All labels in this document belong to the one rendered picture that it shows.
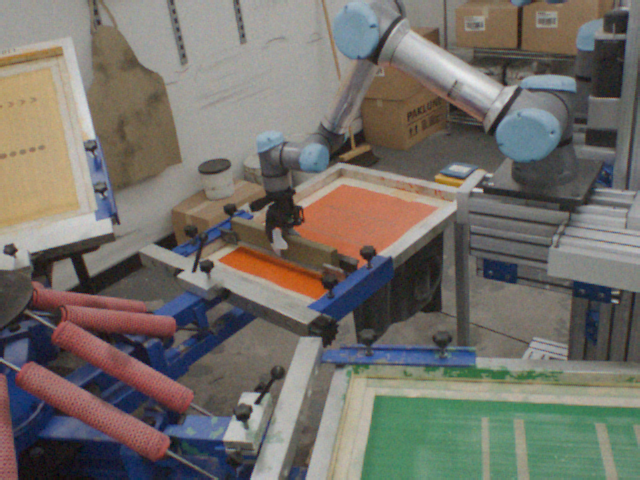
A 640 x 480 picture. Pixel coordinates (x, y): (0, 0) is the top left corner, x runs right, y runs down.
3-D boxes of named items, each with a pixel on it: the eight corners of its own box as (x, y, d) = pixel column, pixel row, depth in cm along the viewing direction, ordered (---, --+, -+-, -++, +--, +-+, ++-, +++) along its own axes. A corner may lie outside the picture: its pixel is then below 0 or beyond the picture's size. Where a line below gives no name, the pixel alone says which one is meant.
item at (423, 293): (425, 289, 231) (420, 207, 215) (446, 296, 225) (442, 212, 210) (342, 361, 202) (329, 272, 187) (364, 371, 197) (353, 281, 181)
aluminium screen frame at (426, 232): (340, 171, 248) (339, 162, 247) (478, 202, 212) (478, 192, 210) (176, 267, 200) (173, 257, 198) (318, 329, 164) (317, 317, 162)
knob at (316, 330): (323, 329, 159) (319, 304, 155) (341, 337, 155) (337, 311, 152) (302, 345, 154) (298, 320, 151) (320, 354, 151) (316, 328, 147)
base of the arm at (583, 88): (627, 98, 191) (631, 64, 186) (616, 115, 180) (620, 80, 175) (574, 95, 199) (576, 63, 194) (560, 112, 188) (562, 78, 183)
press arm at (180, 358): (363, 232, 224) (361, 216, 221) (377, 236, 220) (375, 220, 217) (26, 468, 148) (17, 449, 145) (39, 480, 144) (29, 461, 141)
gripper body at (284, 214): (287, 235, 180) (281, 196, 174) (265, 228, 185) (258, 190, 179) (306, 224, 185) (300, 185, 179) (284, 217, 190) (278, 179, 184)
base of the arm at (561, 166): (585, 164, 156) (588, 124, 151) (568, 190, 145) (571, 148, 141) (522, 157, 164) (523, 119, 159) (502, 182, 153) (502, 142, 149)
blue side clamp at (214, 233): (246, 227, 220) (243, 209, 217) (257, 231, 217) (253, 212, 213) (176, 269, 201) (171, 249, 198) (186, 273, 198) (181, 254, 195)
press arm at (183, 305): (208, 295, 177) (204, 279, 174) (222, 301, 173) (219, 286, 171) (156, 328, 166) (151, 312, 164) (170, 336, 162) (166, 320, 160)
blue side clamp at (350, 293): (379, 272, 185) (377, 251, 182) (394, 277, 182) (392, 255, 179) (309, 327, 167) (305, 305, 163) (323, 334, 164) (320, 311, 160)
